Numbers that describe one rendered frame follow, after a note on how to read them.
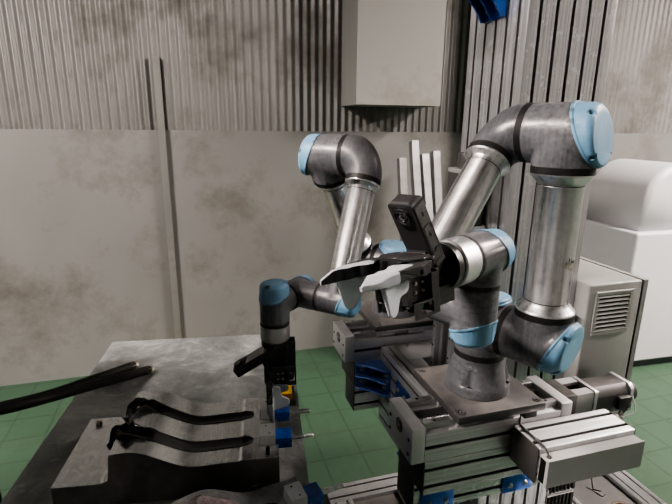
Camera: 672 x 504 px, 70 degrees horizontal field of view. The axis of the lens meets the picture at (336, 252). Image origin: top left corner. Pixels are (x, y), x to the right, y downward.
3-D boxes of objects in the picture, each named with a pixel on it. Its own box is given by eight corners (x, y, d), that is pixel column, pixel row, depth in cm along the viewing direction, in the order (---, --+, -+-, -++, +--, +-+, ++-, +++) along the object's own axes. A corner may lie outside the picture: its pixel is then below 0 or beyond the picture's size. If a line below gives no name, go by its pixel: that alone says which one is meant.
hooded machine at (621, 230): (621, 326, 409) (650, 157, 373) (697, 361, 348) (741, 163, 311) (550, 335, 389) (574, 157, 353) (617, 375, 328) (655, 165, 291)
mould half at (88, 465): (277, 423, 138) (276, 381, 135) (279, 489, 113) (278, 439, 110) (93, 437, 131) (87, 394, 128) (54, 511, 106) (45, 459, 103)
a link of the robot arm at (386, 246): (406, 290, 150) (408, 248, 147) (367, 283, 156) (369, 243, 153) (419, 280, 160) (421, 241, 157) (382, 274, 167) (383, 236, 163)
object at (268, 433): (312, 438, 122) (312, 419, 121) (314, 450, 117) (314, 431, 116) (260, 442, 120) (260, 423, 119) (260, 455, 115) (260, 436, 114)
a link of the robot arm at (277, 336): (259, 330, 117) (260, 317, 125) (260, 347, 118) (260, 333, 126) (290, 329, 118) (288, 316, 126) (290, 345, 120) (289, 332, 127)
